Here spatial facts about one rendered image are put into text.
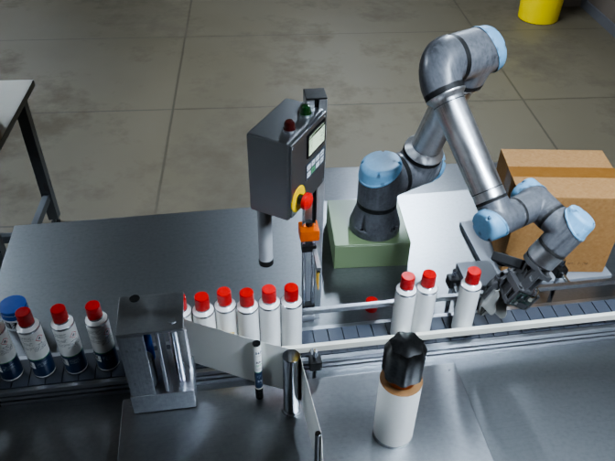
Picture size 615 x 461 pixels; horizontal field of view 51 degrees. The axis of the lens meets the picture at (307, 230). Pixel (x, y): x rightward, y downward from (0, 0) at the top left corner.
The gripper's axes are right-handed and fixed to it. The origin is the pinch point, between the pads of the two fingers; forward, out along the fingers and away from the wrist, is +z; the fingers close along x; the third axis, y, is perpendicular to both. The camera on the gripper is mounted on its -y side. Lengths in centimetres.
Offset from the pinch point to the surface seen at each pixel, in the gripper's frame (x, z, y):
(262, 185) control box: -69, -9, -2
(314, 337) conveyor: -34.8, 26.4, -1.0
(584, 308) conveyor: 28.8, -10.4, -1.3
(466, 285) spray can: -11.5, -6.2, 1.9
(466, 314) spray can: -6.4, 0.8, 3.4
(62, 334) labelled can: -93, 43, 3
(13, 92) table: -123, 90, -167
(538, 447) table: 7.7, 7.6, 33.9
